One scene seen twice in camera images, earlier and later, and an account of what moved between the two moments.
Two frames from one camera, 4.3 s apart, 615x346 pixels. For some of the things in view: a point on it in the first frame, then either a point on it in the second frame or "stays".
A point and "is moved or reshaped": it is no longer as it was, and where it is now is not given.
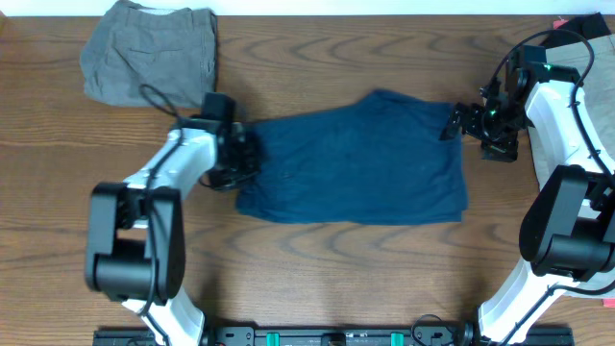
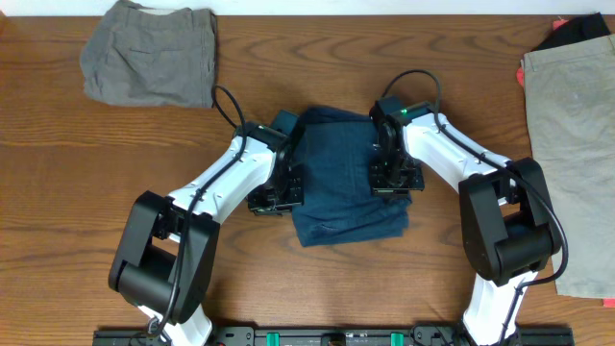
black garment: x=578 y=29 stays
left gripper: x=245 y=157 → x=277 y=200
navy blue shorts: x=379 y=160 is moved or reshaped
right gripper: x=461 y=121 → x=396 y=182
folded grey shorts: x=142 y=57 stays
